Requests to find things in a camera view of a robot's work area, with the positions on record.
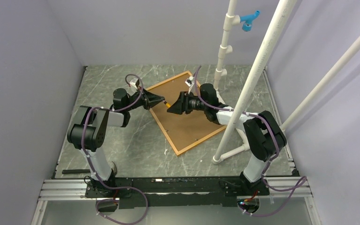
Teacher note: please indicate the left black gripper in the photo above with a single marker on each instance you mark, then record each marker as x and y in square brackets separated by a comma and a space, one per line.
[150, 100]

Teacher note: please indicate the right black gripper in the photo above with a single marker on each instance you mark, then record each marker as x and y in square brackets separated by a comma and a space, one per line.
[182, 104]

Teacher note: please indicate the orange handled screwdriver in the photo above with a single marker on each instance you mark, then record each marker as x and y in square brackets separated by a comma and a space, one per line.
[167, 104]

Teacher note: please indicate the orange picture frame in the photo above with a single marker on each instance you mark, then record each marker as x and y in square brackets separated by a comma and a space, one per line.
[186, 131]

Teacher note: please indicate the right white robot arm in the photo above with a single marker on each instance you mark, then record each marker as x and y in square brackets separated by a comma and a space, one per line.
[265, 137]

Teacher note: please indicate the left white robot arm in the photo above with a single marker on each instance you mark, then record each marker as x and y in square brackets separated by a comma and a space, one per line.
[88, 129]

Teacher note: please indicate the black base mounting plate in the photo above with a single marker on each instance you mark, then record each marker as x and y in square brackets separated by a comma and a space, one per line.
[139, 199]

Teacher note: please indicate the black rod on table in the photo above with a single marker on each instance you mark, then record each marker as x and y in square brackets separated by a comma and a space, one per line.
[75, 171]

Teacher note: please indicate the blue pipe fitting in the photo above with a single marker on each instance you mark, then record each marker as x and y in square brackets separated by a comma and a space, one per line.
[247, 21]

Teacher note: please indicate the white pvc pipe stand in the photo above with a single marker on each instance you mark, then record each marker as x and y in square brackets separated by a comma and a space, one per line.
[274, 30]

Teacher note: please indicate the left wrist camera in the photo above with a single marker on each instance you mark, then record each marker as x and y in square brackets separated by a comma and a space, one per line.
[135, 84]

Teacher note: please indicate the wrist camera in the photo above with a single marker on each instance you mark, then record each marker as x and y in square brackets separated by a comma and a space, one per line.
[135, 84]
[190, 82]

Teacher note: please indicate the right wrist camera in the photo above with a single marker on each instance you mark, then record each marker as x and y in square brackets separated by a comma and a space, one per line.
[190, 82]

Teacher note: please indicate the aluminium rail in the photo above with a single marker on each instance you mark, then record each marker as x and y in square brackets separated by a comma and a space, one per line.
[77, 189]

